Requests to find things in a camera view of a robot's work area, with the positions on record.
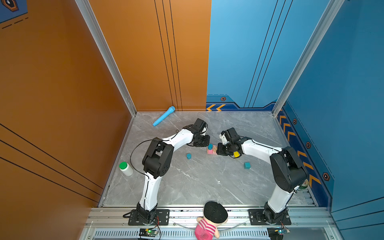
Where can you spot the aluminium front rail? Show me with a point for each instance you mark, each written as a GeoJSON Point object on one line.
{"type": "Point", "coordinates": [308, 223]}

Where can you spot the doll with black hat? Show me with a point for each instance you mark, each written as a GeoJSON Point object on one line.
{"type": "Point", "coordinates": [214, 215]}

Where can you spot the green cap white bottle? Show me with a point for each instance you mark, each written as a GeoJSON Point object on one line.
{"type": "Point", "coordinates": [126, 169]}

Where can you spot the blue toy microphone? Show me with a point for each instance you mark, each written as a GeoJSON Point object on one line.
{"type": "Point", "coordinates": [164, 115]}

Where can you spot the teal cube block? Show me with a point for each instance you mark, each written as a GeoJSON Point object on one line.
{"type": "Point", "coordinates": [247, 165]}

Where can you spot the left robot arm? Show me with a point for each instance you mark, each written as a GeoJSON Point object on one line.
{"type": "Point", "coordinates": [157, 161]}

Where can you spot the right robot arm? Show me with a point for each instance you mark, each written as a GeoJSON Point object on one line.
{"type": "Point", "coordinates": [288, 170]}

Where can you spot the green beverage can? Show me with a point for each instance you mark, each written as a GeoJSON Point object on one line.
{"type": "Point", "coordinates": [304, 185]}

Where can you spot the green circuit board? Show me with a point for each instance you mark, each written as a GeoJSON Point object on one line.
{"type": "Point", "coordinates": [148, 234]}

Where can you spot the dark pink wood block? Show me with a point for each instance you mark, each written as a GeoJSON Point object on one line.
{"type": "Point", "coordinates": [213, 151]}

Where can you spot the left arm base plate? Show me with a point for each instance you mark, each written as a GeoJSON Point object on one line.
{"type": "Point", "coordinates": [149, 218]}

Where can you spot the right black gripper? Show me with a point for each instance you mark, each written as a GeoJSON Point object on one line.
{"type": "Point", "coordinates": [219, 151]}

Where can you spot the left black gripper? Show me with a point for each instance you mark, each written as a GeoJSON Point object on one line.
{"type": "Point", "coordinates": [207, 137]}

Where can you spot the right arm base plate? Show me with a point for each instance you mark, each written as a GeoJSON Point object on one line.
{"type": "Point", "coordinates": [269, 217]}

